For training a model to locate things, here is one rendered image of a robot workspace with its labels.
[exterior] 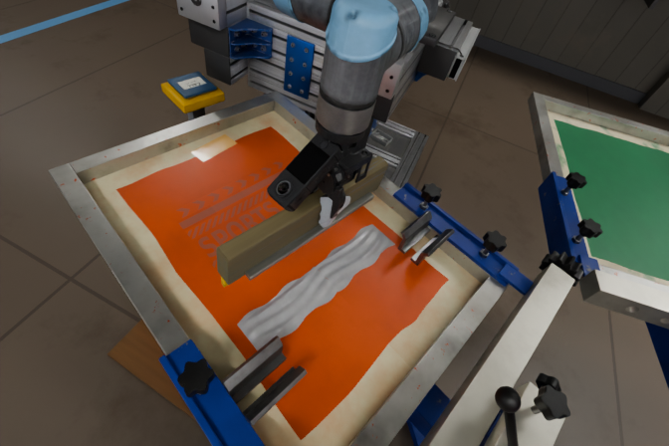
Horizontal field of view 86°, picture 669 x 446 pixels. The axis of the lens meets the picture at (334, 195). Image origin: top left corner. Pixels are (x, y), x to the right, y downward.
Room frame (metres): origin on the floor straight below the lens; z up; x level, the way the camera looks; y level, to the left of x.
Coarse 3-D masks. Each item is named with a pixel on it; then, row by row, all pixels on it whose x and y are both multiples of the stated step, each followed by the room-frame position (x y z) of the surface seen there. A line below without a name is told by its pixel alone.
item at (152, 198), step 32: (192, 160) 0.58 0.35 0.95; (128, 192) 0.44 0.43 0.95; (160, 192) 0.46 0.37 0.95; (192, 192) 0.48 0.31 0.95; (160, 224) 0.39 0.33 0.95; (192, 256) 0.33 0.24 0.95; (288, 256) 0.39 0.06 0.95; (192, 288) 0.27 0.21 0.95; (224, 288) 0.29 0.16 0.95; (256, 288) 0.30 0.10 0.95; (224, 320) 0.23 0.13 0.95; (320, 320) 0.27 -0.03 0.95; (352, 320) 0.29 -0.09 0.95; (288, 352) 0.20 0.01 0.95; (320, 352) 0.22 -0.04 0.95; (352, 352) 0.23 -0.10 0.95; (320, 384) 0.17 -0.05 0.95; (352, 384) 0.18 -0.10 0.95; (288, 416) 0.11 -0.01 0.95; (320, 416) 0.12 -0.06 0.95
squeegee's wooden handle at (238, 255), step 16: (384, 160) 0.53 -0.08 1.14; (368, 176) 0.48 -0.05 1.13; (320, 192) 0.41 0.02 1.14; (352, 192) 0.45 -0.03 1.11; (304, 208) 0.36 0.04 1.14; (320, 208) 0.38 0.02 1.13; (272, 224) 0.32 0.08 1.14; (288, 224) 0.33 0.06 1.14; (304, 224) 0.36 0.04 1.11; (240, 240) 0.27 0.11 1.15; (256, 240) 0.28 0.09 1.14; (272, 240) 0.30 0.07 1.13; (288, 240) 0.33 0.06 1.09; (224, 256) 0.24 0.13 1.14; (240, 256) 0.25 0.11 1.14; (256, 256) 0.28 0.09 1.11; (224, 272) 0.24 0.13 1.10; (240, 272) 0.26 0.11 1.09
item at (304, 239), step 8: (368, 192) 0.50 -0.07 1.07; (360, 200) 0.47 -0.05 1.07; (368, 200) 0.48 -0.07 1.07; (344, 208) 0.44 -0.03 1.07; (352, 208) 0.45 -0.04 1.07; (336, 216) 0.42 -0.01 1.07; (344, 216) 0.43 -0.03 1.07; (312, 232) 0.37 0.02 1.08; (320, 232) 0.38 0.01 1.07; (296, 240) 0.34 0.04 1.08; (304, 240) 0.35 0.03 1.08; (288, 248) 0.32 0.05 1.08; (296, 248) 0.33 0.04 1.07; (272, 256) 0.30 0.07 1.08; (280, 256) 0.31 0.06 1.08; (264, 264) 0.28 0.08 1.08; (272, 264) 0.29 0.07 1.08; (248, 272) 0.26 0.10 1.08; (256, 272) 0.27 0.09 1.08
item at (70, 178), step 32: (192, 128) 0.65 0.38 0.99; (224, 128) 0.71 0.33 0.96; (96, 160) 0.48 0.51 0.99; (128, 160) 0.51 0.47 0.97; (64, 192) 0.38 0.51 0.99; (384, 192) 0.60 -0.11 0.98; (96, 224) 0.33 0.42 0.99; (128, 256) 0.29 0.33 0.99; (128, 288) 0.23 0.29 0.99; (480, 288) 0.40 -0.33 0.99; (160, 320) 0.19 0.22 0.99; (480, 320) 0.33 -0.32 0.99; (448, 352) 0.26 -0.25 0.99; (416, 384) 0.19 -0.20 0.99; (384, 416) 0.14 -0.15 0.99
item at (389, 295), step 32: (224, 160) 0.60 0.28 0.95; (256, 160) 0.63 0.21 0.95; (288, 160) 0.66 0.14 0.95; (352, 224) 0.51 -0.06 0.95; (384, 224) 0.53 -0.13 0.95; (320, 256) 0.40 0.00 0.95; (384, 256) 0.44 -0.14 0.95; (352, 288) 0.35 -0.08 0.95; (384, 288) 0.37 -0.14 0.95; (416, 288) 0.39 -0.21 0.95; (384, 320) 0.30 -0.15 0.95
